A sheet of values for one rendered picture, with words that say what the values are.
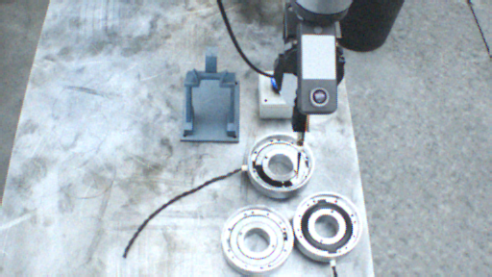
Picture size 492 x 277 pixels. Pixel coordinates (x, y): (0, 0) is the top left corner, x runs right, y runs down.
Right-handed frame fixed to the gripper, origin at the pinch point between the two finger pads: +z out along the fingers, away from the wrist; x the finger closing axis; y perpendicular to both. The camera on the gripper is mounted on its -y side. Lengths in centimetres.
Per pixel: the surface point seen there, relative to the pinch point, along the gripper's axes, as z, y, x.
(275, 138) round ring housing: 10.2, 0.3, 3.0
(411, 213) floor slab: 93, 23, -52
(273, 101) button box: 8.6, 6.6, 3.3
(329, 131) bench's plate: 13.1, 3.9, -6.7
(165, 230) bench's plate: 13.0, -15.0, 20.0
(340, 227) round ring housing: 10.1, -15.1, -6.7
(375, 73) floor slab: 93, 82, -46
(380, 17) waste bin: 72, 92, -44
